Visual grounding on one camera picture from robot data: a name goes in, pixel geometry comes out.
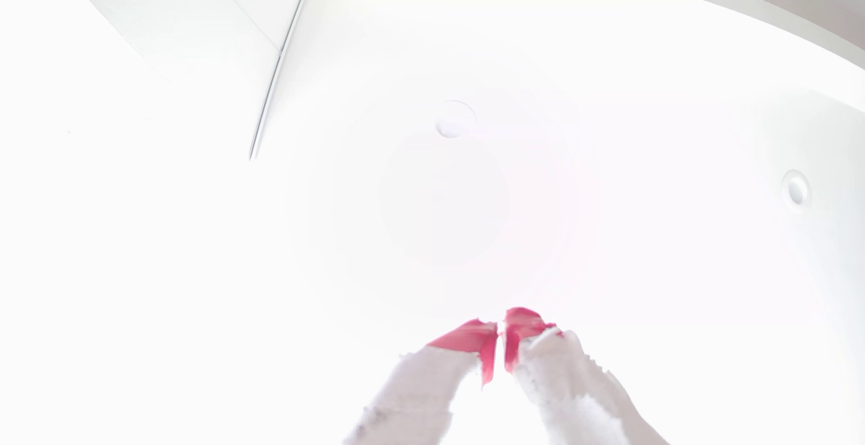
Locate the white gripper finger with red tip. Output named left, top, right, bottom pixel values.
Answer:
left=504, top=306, right=671, bottom=445
left=343, top=318, right=500, bottom=445

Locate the metal ceiling rail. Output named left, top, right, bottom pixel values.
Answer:
left=249, top=0, right=311, bottom=161

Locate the round ceiling light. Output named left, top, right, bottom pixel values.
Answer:
left=782, top=170, right=811, bottom=208
left=436, top=100, right=477, bottom=139

